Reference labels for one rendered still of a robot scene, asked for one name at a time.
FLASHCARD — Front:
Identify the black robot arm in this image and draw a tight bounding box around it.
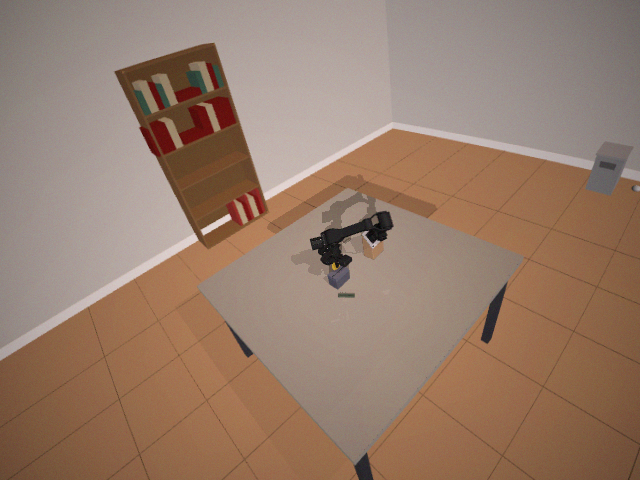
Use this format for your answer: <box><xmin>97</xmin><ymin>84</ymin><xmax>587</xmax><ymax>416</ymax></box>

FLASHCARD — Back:
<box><xmin>310</xmin><ymin>211</ymin><xmax>394</xmax><ymax>266</ymax></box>

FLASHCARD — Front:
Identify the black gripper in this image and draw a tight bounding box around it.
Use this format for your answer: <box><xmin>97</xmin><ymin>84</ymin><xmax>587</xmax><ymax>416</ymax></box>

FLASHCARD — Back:
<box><xmin>318</xmin><ymin>244</ymin><xmax>352</xmax><ymax>268</ymax></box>

